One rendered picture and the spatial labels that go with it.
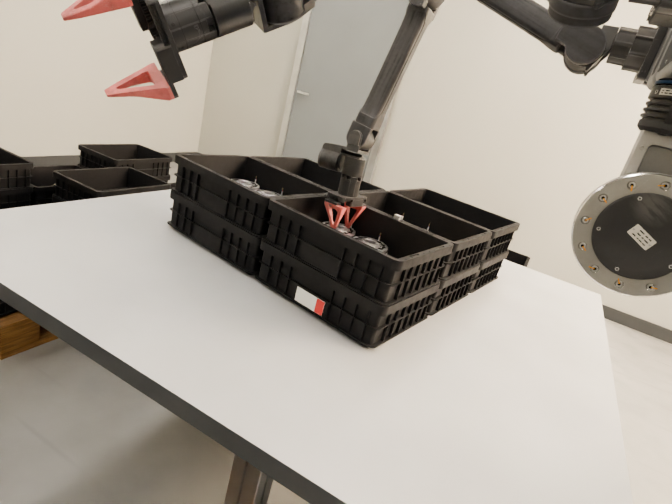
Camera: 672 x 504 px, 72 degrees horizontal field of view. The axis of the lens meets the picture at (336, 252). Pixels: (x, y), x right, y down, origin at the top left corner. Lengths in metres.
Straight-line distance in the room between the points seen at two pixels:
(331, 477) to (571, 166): 3.65
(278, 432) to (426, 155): 3.71
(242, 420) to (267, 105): 4.44
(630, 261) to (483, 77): 3.47
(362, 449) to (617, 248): 0.53
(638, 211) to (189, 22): 0.71
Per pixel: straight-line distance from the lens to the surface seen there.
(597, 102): 4.17
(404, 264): 1.00
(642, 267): 0.89
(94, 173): 2.47
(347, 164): 1.26
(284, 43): 5.02
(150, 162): 2.82
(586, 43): 1.17
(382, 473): 0.81
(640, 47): 1.19
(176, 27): 0.64
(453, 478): 0.86
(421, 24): 1.27
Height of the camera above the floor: 1.25
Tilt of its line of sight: 20 degrees down
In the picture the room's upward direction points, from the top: 15 degrees clockwise
